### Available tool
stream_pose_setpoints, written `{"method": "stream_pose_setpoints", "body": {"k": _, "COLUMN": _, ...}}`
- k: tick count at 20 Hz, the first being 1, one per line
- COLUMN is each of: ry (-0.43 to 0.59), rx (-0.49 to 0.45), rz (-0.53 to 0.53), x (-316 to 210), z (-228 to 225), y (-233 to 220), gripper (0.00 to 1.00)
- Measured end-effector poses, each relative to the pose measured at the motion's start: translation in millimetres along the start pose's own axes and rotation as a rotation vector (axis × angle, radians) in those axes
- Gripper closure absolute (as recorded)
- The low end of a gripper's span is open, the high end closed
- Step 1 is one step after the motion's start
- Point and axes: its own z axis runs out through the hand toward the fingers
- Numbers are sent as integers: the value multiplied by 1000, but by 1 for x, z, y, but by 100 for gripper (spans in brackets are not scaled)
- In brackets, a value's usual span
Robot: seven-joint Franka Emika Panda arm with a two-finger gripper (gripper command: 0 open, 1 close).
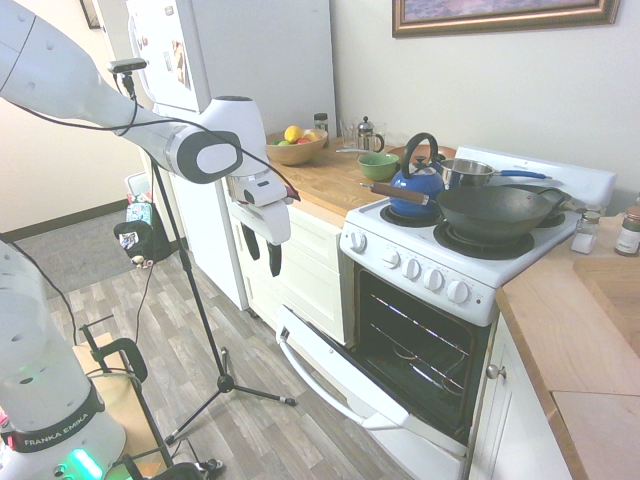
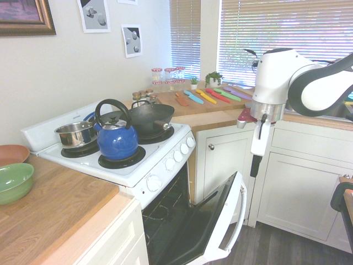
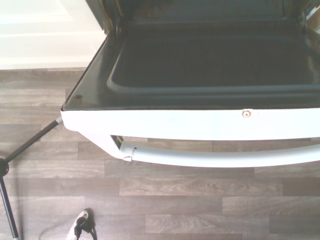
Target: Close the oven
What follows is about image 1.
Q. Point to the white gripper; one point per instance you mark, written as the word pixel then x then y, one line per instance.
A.
pixel 262 210

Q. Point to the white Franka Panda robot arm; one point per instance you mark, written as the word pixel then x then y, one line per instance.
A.
pixel 60 100

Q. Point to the white electric stove oven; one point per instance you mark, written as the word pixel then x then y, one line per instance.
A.
pixel 450 280

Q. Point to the white drawer cabinet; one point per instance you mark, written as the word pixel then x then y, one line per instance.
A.
pixel 295 280

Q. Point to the wooden fruit bowl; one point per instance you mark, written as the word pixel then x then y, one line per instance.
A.
pixel 295 147

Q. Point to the yellow lemon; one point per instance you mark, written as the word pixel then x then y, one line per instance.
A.
pixel 293 133

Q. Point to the black bag with colourful patch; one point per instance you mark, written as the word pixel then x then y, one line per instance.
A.
pixel 137 240

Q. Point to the white trash bin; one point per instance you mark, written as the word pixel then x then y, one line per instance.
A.
pixel 137 186

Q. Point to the dark lidded glass jar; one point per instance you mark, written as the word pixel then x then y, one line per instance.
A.
pixel 321 122

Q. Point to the green ceramic bowl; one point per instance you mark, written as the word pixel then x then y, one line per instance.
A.
pixel 378 165

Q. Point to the clear drinking glass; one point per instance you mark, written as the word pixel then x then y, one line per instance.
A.
pixel 346 134

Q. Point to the glass french press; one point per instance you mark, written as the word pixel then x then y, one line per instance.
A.
pixel 369 136

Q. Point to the white refrigerator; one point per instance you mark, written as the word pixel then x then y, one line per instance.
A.
pixel 230 75

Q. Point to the black wok pan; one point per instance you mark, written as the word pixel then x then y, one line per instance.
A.
pixel 495 210

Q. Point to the white cabinet with metal knob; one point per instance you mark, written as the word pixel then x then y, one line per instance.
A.
pixel 505 415

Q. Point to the black skillet pan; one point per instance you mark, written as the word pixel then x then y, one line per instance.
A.
pixel 555 200

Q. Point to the glass salt shaker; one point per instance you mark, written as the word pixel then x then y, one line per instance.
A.
pixel 585 232

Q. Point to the wooden cutting board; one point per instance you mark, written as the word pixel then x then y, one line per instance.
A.
pixel 612 295

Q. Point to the spice jar with copper lid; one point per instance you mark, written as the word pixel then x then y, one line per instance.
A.
pixel 628 232

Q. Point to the black camera tripod stand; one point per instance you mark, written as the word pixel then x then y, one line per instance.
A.
pixel 200 310

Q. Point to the black camera on stand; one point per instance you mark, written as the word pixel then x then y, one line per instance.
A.
pixel 128 65

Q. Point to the framed wall picture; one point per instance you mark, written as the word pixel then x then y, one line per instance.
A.
pixel 505 12

